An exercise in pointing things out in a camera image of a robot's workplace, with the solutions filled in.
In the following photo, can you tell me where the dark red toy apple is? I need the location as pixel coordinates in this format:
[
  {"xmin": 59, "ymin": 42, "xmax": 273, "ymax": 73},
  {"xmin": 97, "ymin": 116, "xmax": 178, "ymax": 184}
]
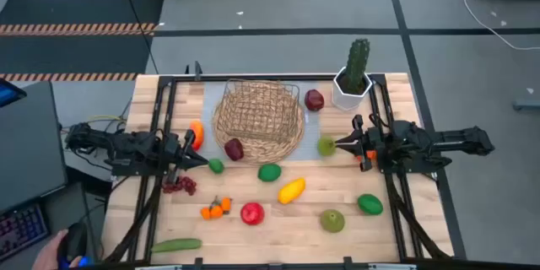
[
  {"xmin": 224, "ymin": 138, "xmax": 245, "ymax": 162},
  {"xmin": 304, "ymin": 89, "xmax": 326, "ymax": 112}
]

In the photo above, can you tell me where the backlit keyboard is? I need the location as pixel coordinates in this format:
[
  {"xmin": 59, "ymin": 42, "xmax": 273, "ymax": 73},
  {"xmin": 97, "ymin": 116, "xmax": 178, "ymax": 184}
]
[{"xmin": 0, "ymin": 202, "xmax": 51, "ymax": 262}]

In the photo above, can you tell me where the tangerine cluster with leaves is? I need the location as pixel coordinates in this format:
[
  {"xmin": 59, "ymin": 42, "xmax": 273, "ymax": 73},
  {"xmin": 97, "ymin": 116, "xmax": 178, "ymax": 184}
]
[{"xmin": 200, "ymin": 196, "xmax": 233, "ymax": 221}]

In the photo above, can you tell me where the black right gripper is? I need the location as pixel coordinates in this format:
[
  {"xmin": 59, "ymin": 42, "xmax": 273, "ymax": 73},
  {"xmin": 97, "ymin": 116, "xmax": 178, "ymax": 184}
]
[{"xmin": 334, "ymin": 114, "xmax": 381, "ymax": 173}]

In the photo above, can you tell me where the green toy pear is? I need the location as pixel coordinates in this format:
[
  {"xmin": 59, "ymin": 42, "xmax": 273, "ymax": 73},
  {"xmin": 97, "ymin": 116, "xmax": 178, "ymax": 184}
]
[{"xmin": 319, "ymin": 208, "xmax": 346, "ymax": 234}]

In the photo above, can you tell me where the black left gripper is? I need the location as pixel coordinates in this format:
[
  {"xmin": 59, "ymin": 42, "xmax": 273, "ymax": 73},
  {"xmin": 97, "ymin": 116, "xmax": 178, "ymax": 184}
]
[{"xmin": 162, "ymin": 128, "xmax": 209, "ymax": 185}]

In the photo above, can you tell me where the bright red toy apple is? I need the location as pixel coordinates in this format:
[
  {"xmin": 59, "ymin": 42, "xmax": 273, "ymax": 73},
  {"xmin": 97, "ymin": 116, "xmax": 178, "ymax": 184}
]
[{"xmin": 240, "ymin": 202, "xmax": 266, "ymax": 226}]

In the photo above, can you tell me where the white floor cable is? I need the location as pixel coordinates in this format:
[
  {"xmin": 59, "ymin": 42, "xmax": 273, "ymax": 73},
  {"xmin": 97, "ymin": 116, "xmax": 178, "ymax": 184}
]
[{"xmin": 462, "ymin": 0, "xmax": 540, "ymax": 51}]

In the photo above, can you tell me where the grey mesh mat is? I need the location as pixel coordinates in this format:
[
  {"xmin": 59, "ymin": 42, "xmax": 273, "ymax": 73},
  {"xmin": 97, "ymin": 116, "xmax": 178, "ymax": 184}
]
[{"xmin": 201, "ymin": 80, "xmax": 324, "ymax": 162}]

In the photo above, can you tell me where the green toy lemon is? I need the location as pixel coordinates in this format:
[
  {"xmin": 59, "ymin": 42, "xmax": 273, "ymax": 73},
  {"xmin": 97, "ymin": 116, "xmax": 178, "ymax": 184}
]
[{"xmin": 257, "ymin": 163, "xmax": 283, "ymax": 183}]

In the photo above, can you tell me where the green toy avocado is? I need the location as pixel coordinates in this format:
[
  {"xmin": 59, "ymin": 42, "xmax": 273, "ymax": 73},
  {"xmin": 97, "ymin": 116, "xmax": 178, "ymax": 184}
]
[{"xmin": 357, "ymin": 193, "xmax": 385, "ymax": 216}]

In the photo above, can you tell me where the grey desk foot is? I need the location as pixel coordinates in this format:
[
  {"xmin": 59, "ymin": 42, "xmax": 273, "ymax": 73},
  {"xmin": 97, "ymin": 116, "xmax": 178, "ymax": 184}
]
[{"xmin": 512, "ymin": 99, "xmax": 540, "ymax": 111}]

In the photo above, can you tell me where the black computer mouse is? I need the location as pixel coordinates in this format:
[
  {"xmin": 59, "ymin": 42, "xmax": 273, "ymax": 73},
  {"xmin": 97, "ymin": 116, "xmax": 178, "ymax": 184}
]
[{"xmin": 58, "ymin": 222, "xmax": 92, "ymax": 269}]

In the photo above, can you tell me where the person's hand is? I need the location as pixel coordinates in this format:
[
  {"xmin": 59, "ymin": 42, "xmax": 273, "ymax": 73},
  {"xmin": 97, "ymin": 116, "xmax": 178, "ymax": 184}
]
[{"xmin": 31, "ymin": 229, "xmax": 84, "ymax": 270}]

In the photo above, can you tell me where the dark red grape bunch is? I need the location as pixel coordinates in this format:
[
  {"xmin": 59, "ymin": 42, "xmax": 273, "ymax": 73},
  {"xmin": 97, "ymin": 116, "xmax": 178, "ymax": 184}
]
[{"xmin": 162, "ymin": 175, "xmax": 198, "ymax": 197}]

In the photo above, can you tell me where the light green toy apple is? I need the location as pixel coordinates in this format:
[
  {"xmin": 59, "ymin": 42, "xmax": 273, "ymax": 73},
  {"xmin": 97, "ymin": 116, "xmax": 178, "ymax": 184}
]
[{"xmin": 316, "ymin": 136, "xmax": 338, "ymax": 158}]

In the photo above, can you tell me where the black aluminium table frame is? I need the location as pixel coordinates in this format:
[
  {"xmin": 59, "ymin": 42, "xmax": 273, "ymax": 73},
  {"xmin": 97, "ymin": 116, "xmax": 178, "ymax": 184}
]
[{"xmin": 103, "ymin": 73, "xmax": 455, "ymax": 262}]

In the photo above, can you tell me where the dark grey monitor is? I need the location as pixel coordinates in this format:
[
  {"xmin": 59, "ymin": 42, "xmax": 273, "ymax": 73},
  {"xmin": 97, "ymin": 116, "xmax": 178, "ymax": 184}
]
[{"xmin": 0, "ymin": 80, "xmax": 68, "ymax": 214}]

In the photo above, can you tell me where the white hexagonal plant pot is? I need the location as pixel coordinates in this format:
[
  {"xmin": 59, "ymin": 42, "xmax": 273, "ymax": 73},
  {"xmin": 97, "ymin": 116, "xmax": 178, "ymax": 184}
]
[{"xmin": 332, "ymin": 66, "xmax": 374, "ymax": 112}]

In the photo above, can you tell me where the orange toy fruit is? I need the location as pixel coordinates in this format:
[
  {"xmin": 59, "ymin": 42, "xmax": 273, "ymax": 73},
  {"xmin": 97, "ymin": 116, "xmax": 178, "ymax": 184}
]
[{"xmin": 188, "ymin": 119, "xmax": 205, "ymax": 152}]

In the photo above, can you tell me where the green toy cucumber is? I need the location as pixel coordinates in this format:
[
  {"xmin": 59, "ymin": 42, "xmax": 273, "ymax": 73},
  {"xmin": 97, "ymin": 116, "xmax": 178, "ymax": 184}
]
[{"xmin": 150, "ymin": 238, "xmax": 203, "ymax": 254}]

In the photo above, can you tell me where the long black floor cable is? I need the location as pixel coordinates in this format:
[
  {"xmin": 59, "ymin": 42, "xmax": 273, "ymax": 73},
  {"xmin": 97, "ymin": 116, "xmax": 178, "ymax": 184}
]
[{"xmin": 116, "ymin": 0, "xmax": 159, "ymax": 75}]

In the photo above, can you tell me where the wire basket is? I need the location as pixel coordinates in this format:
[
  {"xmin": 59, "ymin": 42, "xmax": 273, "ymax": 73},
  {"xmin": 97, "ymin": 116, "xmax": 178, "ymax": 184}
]
[{"xmin": 216, "ymin": 78, "xmax": 301, "ymax": 143}]

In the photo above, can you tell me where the wicker basket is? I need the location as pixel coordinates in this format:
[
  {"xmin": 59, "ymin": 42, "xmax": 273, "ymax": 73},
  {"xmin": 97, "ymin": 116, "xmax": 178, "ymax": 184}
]
[{"xmin": 212, "ymin": 92, "xmax": 305, "ymax": 165}]

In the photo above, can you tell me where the tilted display screen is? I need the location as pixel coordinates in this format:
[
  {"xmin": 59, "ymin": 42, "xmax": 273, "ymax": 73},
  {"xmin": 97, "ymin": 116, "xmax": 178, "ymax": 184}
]
[{"xmin": 0, "ymin": 78, "xmax": 27, "ymax": 109}]

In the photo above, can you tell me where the black hazard-striped floor mat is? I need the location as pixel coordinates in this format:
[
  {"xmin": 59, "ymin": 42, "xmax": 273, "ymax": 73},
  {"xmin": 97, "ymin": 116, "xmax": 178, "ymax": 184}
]
[{"xmin": 0, "ymin": 0, "xmax": 166, "ymax": 83}]

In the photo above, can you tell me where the green cactus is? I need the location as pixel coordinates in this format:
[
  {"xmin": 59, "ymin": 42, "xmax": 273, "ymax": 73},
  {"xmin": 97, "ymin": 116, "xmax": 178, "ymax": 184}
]
[{"xmin": 345, "ymin": 37, "xmax": 371, "ymax": 94}]

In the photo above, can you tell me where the orange bell pepper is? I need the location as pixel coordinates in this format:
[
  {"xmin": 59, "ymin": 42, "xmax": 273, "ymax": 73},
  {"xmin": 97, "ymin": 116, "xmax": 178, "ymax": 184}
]
[{"xmin": 277, "ymin": 177, "xmax": 306, "ymax": 205}]

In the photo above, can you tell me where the dark grey side desk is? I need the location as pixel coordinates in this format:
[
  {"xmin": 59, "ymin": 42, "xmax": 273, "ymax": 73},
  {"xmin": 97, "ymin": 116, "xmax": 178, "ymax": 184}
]
[{"xmin": 0, "ymin": 181, "xmax": 106, "ymax": 270}]

